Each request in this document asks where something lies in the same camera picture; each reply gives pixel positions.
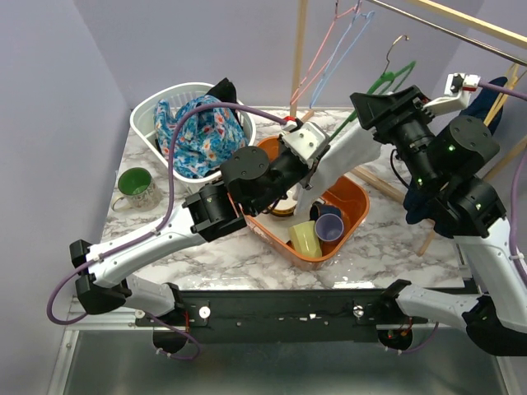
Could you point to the purple cup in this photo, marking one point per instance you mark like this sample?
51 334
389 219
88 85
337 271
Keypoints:
329 228

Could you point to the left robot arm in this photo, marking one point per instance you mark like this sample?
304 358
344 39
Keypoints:
110 283

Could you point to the black skirt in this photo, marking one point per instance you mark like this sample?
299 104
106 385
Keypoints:
226 92

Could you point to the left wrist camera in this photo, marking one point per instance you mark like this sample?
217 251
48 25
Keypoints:
308 142

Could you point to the wooden hanger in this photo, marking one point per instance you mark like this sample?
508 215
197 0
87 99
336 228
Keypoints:
504 94

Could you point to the yellow cup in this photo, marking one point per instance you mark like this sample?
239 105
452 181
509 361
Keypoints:
305 240

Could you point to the white and gold bowl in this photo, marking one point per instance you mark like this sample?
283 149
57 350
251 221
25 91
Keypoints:
285 207

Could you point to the orange plastic tub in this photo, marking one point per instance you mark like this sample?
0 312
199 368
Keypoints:
354 205

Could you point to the pink wire hanger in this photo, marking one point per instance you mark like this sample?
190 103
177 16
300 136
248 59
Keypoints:
308 62

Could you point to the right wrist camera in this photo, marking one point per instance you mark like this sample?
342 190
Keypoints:
458 89

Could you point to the white laundry basket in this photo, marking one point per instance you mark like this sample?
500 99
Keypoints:
141 122

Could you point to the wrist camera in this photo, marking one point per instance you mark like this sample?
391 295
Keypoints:
458 89
308 142

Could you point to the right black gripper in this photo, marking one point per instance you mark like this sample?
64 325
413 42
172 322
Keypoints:
406 103

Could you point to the wooden clothes rack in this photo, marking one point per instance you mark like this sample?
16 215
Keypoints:
473 22

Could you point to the dark blue cup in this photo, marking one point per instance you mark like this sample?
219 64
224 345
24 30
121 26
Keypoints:
318 209

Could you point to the green ceramic mug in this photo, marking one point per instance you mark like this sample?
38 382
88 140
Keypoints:
137 191

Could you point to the green hanger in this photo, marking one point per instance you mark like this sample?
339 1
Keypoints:
392 80

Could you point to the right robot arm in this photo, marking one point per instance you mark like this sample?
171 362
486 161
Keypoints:
444 167

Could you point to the black mounting base bar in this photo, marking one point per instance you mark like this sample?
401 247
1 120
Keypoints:
254 316

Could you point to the navy blue garment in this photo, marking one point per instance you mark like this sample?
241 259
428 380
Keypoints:
415 202

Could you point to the blue floral garment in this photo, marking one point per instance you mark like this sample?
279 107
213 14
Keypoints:
197 136

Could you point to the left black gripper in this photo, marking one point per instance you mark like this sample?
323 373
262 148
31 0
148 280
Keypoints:
305 169

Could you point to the white garment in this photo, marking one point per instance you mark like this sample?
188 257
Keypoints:
355 146

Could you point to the blue wire hanger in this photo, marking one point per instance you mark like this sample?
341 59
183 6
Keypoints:
353 33

